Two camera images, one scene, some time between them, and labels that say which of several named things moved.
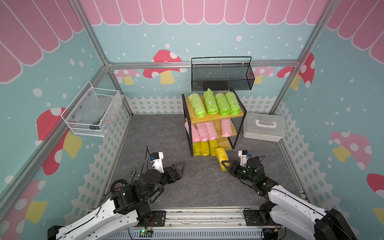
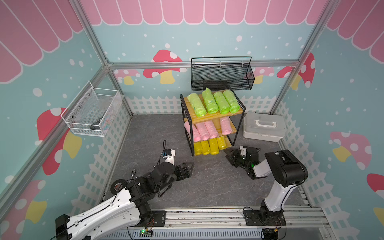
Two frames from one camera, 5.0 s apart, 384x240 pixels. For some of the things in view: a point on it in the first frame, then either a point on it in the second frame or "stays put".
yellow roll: [222, 156] -> [222, 142]
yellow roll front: [205, 148] stays put
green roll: [198, 105] stays put
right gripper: [233, 167] -> [236, 153]
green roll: [212, 106] stays put
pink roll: [195, 135] stays put
